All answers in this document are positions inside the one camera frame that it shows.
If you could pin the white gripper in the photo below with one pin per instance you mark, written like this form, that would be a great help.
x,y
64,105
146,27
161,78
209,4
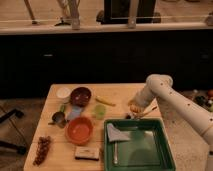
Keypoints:
x,y
142,99

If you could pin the green plastic tray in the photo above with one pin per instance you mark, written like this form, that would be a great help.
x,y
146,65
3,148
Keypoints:
x,y
147,150

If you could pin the metal measuring cup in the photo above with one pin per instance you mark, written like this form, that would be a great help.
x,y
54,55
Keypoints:
x,y
58,118

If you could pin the yellow banana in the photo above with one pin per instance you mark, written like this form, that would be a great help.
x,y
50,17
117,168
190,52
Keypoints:
x,y
104,101

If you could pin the brown rectangular sponge block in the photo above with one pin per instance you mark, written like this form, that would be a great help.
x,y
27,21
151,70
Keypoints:
x,y
89,153

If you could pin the black chair base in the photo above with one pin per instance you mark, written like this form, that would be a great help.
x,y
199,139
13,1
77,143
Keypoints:
x,y
19,149

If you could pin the dark red bowl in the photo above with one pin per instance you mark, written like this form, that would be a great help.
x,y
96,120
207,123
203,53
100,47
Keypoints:
x,y
80,96

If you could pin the orange bowl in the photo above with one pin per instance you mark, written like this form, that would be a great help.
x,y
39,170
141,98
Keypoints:
x,y
79,130

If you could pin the small white bowl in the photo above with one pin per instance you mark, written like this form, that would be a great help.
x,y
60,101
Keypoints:
x,y
63,94

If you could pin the bunch of red grapes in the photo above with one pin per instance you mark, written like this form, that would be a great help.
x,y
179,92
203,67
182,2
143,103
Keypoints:
x,y
42,150

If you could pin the light green cup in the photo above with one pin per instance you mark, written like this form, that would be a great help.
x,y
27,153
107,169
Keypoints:
x,y
100,111

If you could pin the grey metal spatula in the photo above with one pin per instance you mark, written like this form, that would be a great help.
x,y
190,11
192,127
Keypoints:
x,y
115,136

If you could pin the yellow red apple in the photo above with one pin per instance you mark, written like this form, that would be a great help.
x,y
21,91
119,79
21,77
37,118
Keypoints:
x,y
135,109

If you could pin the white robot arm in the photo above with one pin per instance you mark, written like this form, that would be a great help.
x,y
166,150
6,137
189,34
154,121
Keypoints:
x,y
201,120

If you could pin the wooden table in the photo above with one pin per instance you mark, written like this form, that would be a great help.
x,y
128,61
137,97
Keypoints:
x,y
61,153

